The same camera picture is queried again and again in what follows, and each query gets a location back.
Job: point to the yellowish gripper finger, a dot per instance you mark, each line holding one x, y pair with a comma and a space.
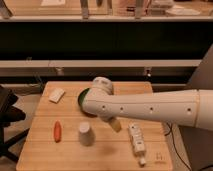
115, 124

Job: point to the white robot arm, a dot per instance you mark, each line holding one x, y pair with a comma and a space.
193, 108

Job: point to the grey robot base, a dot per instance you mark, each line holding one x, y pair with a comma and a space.
198, 143

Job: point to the clear plastic bottle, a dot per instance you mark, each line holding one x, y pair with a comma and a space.
137, 142

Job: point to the green bowl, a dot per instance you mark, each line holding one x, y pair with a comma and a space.
80, 103

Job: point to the orange carrot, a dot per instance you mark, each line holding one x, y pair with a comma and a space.
57, 132

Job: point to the black office chair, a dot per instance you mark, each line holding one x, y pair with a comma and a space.
9, 114

